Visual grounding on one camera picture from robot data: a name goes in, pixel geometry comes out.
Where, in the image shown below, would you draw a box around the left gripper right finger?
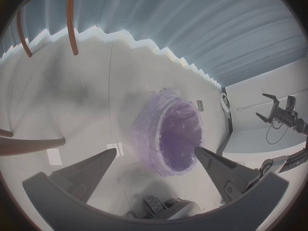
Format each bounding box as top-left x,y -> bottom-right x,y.
194,146 -> 261,205

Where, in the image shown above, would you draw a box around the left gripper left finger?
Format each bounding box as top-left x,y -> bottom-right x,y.
49,148 -> 117,205

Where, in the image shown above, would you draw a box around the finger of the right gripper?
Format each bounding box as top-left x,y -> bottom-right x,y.
256,113 -> 272,123
262,93 -> 280,103

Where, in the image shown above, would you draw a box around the purple plastic bag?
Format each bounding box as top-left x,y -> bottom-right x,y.
130,89 -> 205,177

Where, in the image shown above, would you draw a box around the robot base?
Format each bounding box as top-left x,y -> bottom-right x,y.
125,195 -> 202,221

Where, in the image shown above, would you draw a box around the white trash bin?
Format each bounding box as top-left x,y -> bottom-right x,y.
131,90 -> 205,176

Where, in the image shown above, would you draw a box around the pale blue curtain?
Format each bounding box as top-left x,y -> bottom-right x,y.
0,0 -> 308,87

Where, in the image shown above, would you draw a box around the white cushioned wooden chair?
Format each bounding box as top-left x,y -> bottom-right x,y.
0,0 -> 79,156

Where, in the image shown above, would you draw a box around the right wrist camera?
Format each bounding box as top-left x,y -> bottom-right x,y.
286,96 -> 297,114

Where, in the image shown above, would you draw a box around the black cable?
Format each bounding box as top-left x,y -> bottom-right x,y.
266,119 -> 293,144

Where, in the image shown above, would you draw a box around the white wall cable duct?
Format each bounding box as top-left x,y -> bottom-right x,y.
237,105 -> 273,111

